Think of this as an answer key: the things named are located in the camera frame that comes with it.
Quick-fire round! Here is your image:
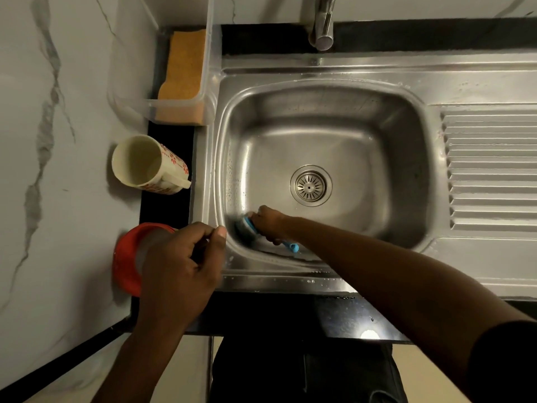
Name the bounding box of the person's left hand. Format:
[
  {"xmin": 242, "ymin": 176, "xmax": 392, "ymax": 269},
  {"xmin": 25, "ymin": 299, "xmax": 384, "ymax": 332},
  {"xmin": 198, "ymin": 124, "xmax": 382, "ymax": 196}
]
[{"xmin": 134, "ymin": 222, "xmax": 228, "ymax": 332}]

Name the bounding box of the person's right hand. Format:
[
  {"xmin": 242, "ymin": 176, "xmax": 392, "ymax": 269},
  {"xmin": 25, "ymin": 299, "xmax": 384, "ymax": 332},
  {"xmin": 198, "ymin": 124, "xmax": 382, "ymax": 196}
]
[{"xmin": 247, "ymin": 205, "xmax": 296, "ymax": 245}]

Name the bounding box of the blue brush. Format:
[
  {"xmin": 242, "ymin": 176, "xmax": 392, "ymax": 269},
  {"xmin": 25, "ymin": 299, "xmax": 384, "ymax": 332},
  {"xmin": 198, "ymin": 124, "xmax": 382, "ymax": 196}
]
[{"xmin": 234, "ymin": 215, "xmax": 301, "ymax": 254}]

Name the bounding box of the stainless steel sink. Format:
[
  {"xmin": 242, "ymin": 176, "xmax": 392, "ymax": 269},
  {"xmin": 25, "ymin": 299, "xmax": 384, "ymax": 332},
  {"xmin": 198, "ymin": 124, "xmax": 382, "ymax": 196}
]
[{"xmin": 189, "ymin": 49, "xmax": 537, "ymax": 299}]

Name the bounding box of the orange sponge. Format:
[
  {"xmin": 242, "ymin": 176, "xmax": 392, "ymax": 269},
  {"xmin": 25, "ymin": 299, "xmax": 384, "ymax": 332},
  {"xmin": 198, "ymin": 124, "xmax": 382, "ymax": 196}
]
[{"xmin": 155, "ymin": 29, "xmax": 209, "ymax": 124}]

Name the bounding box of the person's right forearm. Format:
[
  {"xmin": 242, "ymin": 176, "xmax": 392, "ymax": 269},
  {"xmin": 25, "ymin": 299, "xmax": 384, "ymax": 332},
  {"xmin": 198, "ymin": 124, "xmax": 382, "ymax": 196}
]
[{"xmin": 285, "ymin": 215, "xmax": 536, "ymax": 391}]

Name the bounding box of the person's black clothing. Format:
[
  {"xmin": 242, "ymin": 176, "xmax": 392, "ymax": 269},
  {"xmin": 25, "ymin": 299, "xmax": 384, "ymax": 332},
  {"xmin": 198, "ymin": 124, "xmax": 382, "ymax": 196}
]
[{"xmin": 208, "ymin": 321, "xmax": 537, "ymax": 403}]

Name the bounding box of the round metal drain strainer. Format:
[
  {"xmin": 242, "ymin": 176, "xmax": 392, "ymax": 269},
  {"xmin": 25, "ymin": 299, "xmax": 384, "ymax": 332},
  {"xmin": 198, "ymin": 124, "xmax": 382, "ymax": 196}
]
[{"xmin": 289, "ymin": 165, "xmax": 333, "ymax": 208}]

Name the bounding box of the red round soap tub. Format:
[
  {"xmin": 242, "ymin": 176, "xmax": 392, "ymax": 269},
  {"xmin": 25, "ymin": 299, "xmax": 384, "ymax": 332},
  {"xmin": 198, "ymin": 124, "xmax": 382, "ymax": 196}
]
[{"xmin": 111, "ymin": 222, "xmax": 177, "ymax": 298}]

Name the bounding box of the grey metal appliance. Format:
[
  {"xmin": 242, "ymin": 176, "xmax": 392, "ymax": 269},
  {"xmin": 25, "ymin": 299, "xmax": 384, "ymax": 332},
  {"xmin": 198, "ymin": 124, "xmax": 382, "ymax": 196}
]
[{"xmin": 21, "ymin": 335, "xmax": 213, "ymax": 403}]

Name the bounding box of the cream floral mug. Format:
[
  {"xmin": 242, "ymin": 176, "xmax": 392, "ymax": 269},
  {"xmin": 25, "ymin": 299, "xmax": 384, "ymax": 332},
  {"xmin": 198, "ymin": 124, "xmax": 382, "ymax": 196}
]
[{"xmin": 111, "ymin": 134, "xmax": 192, "ymax": 196}]

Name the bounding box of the chrome faucet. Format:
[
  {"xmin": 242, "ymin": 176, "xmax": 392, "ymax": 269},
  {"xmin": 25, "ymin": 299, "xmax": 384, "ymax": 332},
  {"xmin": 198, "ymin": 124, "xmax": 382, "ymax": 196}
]
[{"xmin": 308, "ymin": 0, "xmax": 338, "ymax": 51}]

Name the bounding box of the clear plastic container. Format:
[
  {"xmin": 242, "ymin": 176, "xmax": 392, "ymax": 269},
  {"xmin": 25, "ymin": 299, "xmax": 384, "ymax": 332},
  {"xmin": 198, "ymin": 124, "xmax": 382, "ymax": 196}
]
[{"xmin": 107, "ymin": 0, "xmax": 223, "ymax": 126}]

